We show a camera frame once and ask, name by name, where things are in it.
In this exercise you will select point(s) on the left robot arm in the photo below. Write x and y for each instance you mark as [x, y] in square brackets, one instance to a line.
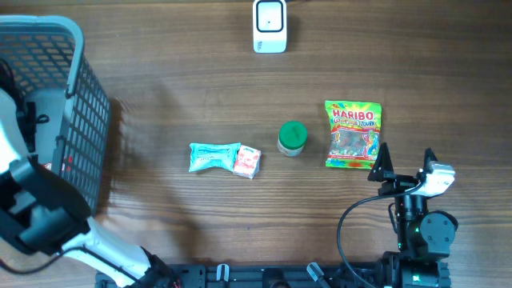
[41, 212]

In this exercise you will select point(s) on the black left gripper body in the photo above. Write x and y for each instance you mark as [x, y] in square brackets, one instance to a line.
[30, 119]

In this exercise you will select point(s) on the grey plastic shopping basket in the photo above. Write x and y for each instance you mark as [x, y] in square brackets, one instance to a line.
[46, 54]

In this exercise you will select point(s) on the small red white carton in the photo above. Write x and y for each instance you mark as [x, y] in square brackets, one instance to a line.
[247, 162]

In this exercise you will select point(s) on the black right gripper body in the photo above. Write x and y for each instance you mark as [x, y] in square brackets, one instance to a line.
[398, 184]

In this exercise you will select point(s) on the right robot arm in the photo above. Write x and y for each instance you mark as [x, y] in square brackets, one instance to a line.
[424, 236]

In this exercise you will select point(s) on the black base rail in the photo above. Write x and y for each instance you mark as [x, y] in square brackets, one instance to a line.
[280, 276]

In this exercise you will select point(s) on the red Nescafe stick sachet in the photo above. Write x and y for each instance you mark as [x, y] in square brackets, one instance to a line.
[49, 166]

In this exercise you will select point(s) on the white barcode scanner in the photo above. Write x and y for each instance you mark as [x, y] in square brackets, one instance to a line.
[269, 26]

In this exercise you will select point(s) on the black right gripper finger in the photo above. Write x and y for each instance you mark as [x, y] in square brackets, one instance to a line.
[429, 157]
[382, 170]

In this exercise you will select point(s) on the green lid jar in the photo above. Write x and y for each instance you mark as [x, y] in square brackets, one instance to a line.
[292, 138]

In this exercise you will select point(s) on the teal tissue pack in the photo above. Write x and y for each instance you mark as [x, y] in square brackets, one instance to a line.
[204, 156]

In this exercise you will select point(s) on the Haribo gummy bag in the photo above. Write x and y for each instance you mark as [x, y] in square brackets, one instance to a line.
[355, 134]

